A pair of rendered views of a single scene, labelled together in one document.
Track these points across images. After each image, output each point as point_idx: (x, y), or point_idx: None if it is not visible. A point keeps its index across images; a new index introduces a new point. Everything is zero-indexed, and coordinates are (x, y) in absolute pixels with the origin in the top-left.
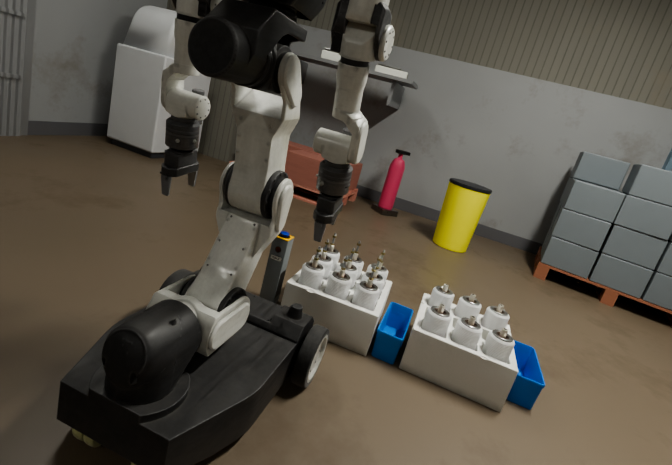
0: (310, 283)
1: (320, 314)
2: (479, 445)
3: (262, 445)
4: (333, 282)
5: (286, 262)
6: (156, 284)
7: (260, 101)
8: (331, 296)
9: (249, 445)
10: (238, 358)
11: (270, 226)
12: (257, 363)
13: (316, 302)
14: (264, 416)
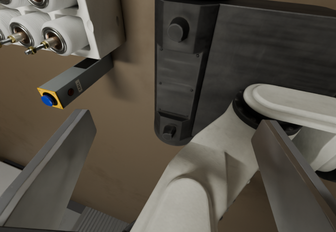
0: (80, 31)
1: None
2: None
3: None
4: None
5: (69, 72)
6: (151, 131)
7: None
8: None
9: None
10: (281, 62)
11: (225, 212)
12: (285, 39)
13: (96, 9)
14: None
